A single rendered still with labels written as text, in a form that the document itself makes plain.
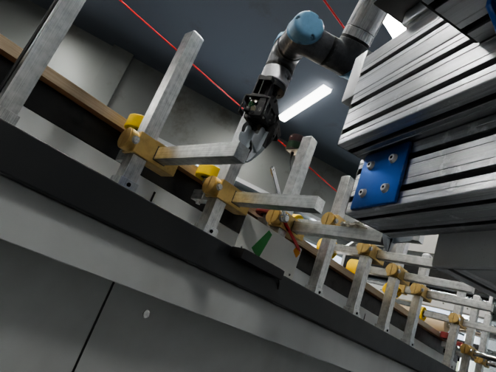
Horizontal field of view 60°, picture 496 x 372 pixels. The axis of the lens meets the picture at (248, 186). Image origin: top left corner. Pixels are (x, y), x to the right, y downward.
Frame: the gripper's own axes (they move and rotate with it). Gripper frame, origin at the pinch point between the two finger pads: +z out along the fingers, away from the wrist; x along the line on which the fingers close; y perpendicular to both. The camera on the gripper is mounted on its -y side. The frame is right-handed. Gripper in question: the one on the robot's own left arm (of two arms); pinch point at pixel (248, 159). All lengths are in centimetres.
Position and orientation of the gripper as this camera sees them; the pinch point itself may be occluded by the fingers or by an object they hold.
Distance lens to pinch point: 105.1
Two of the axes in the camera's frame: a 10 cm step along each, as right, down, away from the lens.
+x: 8.8, 1.8, -4.4
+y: -3.4, -4.2, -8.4
